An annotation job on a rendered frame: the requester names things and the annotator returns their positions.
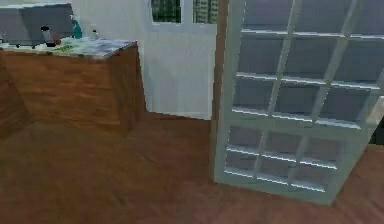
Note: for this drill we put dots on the black pepper shaker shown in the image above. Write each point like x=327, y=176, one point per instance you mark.
x=46, y=35

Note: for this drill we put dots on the grey microwave oven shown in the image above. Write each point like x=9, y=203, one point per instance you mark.
x=33, y=23

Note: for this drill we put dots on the window with white frame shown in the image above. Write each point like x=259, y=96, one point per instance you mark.
x=181, y=10

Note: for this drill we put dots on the green leafy vegetable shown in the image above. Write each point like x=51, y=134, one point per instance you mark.
x=64, y=48

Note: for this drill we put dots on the teal bottle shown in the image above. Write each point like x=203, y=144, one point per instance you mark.
x=77, y=30

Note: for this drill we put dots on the small clear salt shaker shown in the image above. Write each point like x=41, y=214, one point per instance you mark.
x=95, y=34

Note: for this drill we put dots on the wooden counter with marble top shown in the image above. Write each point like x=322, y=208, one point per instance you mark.
x=70, y=86

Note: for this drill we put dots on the brown round food item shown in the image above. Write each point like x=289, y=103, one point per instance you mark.
x=57, y=40

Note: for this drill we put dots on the white glass-paned room door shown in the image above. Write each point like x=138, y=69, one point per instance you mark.
x=293, y=100

